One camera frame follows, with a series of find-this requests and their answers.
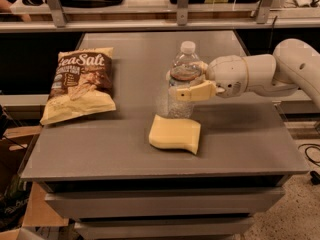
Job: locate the brown cardboard box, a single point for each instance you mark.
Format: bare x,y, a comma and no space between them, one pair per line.
24,215

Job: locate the clear plastic water bottle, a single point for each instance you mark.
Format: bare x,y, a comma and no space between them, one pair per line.
185,68

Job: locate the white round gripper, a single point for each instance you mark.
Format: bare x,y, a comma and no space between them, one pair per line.
227,73

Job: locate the yellow sponge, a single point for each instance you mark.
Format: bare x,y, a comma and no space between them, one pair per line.
175,134

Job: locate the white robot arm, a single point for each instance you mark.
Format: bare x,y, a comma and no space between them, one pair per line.
292,66

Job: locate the sea salt chips bag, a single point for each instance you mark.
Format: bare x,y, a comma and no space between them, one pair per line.
82,85

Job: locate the grey drawer cabinet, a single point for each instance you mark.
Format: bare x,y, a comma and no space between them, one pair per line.
102,172

